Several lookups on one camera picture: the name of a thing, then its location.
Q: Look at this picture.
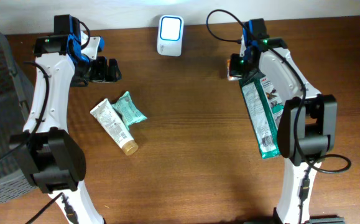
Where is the orange white small packet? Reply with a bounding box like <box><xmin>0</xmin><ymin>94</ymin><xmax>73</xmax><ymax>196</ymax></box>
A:
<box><xmin>226</xmin><ymin>59</ymin><xmax>241</xmax><ymax>81</ymax></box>

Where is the white tube with gold cap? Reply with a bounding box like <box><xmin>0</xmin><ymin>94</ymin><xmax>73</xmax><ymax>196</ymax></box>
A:
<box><xmin>90</xmin><ymin>98</ymin><xmax>139</xmax><ymax>156</ymax></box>

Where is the green packaged item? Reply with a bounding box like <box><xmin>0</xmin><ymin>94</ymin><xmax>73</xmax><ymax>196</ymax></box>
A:
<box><xmin>239</xmin><ymin>72</ymin><xmax>284</xmax><ymax>159</ymax></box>

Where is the teal snack pouch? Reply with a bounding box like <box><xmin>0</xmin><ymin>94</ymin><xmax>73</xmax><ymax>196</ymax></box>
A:
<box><xmin>111</xmin><ymin>91</ymin><xmax>147</xmax><ymax>130</ymax></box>

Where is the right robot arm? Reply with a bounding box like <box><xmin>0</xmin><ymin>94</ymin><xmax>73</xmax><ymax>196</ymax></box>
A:
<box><xmin>228</xmin><ymin>19</ymin><xmax>345</xmax><ymax>223</ymax></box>

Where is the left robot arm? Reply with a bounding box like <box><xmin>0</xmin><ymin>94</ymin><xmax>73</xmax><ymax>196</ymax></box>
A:
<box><xmin>9</xmin><ymin>14</ymin><xmax>122</xmax><ymax>223</ymax></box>

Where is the white barcode scanner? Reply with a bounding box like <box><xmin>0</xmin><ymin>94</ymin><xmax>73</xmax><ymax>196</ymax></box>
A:
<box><xmin>157</xmin><ymin>15</ymin><xmax>184</xmax><ymax>57</ymax></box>

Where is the grey plastic basket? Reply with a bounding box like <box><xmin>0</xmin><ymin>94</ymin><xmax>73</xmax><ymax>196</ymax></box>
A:
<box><xmin>0</xmin><ymin>33</ymin><xmax>34</xmax><ymax>203</ymax></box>

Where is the left camera cable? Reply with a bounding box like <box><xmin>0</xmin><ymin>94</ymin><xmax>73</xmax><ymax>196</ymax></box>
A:
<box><xmin>0</xmin><ymin>60</ymin><xmax>64</xmax><ymax>224</ymax></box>

